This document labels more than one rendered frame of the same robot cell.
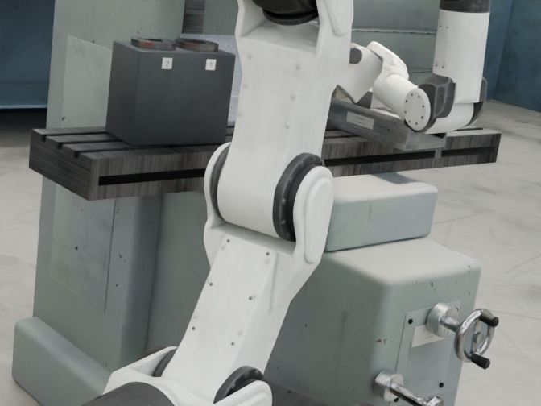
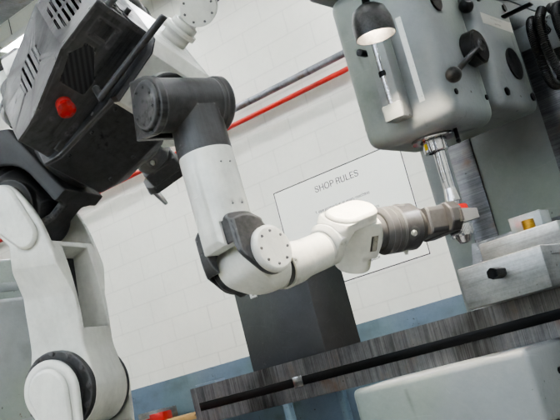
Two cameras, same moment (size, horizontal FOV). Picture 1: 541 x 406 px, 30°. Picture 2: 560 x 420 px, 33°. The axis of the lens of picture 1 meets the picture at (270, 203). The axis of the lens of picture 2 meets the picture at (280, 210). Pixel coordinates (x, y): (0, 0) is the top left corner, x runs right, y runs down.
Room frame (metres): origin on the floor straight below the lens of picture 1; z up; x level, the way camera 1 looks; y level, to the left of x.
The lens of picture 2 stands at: (1.67, -1.77, 0.93)
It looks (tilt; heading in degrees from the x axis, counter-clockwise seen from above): 10 degrees up; 79
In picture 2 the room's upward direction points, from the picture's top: 15 degrees counter-clockwise
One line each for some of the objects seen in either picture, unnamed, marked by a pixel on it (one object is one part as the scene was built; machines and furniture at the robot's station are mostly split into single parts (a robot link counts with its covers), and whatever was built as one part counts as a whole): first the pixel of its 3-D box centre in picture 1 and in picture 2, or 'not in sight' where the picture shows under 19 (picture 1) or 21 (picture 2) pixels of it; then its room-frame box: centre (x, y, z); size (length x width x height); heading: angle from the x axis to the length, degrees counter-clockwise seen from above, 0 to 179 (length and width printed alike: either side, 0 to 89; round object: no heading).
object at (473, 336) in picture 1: (460, 329); not in sight; (1.96, -0.43, 0.67); 0.16 x 0.12 x 0.12; 43
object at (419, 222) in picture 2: not in sight; (418, 226); (2.24, -0.12, 1.14); 0.13 x 0.12 x 0.10; 108
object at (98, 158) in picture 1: (297, 148); (461, 337); (2.28, -0.04, 0.93); 1.24 x 0.23 x 0.08; 133
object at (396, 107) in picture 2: not in sight; (384, 67); (2.24, -0.16, 1.44); 0.04 x 0.04 x 0.21; 43
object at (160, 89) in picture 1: (171, 89); (294, 312); (2.03, 0.23, 1.07); 0.22 x 0.12 x 0.20; 127
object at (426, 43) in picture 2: not in sight; (411, 62); (2.33, -0.09, 1.47); 0.21 x 0.19 x 0.32; 133
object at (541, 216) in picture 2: not in sight; (532, 230); (2.42, -0.19, 1.08); 0.06 x 0.05 x 0.06; 135
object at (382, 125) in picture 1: (372, 109); (537, 262); (2.40, -0.21, 1.02); 0.35 x 0.15 x 0.11; 45
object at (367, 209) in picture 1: (310, 187); (505, 382); (2.32, -0.09, 0.83); 0.50 x 0.35 x 0.12; 43
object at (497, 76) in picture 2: not in sight; (456, 72); (2.47, 0.04, 1.47); 0.24 x 0.19 x 0.26; 133
